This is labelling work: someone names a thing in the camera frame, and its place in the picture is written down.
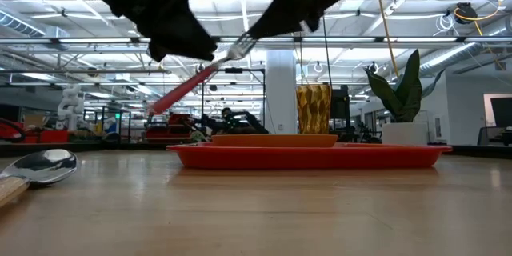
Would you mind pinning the green leafy plant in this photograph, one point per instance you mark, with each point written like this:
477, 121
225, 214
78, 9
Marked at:
404, 96

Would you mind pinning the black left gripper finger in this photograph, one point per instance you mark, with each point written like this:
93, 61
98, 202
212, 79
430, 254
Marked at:
184, 36
157, 54

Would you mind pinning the red tool cart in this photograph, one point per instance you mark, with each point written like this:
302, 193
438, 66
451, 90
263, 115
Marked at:
176, 126

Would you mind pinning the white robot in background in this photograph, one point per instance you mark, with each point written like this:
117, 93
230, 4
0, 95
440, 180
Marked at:
71, 106

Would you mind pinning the person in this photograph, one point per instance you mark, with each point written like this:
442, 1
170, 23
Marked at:
226, 113

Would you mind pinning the black shelf frame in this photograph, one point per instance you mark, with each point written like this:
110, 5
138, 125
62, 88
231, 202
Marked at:
129, 126

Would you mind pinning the dark monitor with white frame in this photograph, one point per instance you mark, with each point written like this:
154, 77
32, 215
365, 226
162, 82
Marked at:
500, 110

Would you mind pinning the white planter box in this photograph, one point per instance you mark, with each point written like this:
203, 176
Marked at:
405, 133

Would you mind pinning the black metal frame rig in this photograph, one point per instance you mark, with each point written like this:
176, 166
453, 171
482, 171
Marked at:
203, 100

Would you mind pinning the red storage bin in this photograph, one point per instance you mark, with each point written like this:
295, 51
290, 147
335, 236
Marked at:
52, 136

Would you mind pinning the black cabinet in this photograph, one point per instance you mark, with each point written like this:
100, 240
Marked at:
341, 106

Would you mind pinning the amber faceted plastic cup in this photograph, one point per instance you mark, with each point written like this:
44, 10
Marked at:
314, 108

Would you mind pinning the orange plate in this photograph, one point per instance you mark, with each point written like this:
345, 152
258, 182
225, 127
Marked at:
276, 141

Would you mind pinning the red plastic tray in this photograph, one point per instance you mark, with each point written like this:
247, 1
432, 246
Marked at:
308, 158

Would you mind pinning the black background robot arm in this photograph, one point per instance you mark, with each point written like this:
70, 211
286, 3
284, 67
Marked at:
248, 122

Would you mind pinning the white column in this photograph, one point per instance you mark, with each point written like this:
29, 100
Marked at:
281, 92

